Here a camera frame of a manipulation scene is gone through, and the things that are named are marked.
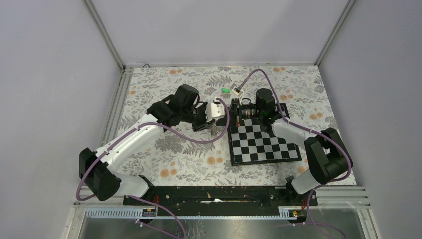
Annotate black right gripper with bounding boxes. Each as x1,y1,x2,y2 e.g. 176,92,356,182
216,98,264,127

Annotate silver keyring with clips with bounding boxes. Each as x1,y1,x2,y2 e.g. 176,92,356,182
209,122,220,137

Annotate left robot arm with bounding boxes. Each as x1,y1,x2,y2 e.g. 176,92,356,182
76,84,225,205

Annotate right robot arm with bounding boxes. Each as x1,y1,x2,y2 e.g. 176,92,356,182
216,88,353,205

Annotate black white chessboard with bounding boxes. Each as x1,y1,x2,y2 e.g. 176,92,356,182
227,118,302,166

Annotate floral patterned table mat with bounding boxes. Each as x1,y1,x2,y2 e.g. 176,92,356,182
118,66,337,186

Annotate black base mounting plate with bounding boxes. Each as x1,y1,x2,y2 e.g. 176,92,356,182
123,186,307,213

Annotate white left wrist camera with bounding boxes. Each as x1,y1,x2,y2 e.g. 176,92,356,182
205,97,225,123

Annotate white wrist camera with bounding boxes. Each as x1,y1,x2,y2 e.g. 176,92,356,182
231,86,251,105
205,97,225,123

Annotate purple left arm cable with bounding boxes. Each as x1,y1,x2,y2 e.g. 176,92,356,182
76,97,231,239

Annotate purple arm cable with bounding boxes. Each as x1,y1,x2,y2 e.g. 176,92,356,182
238,68,353,239
76,97,231,239

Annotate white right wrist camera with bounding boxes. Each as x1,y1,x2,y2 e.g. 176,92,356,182
231,86,251,105

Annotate white slotted cable duct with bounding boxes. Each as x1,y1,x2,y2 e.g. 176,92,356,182
85,207,296,220

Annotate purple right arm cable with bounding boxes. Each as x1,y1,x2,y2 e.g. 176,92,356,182
238,68,353,239

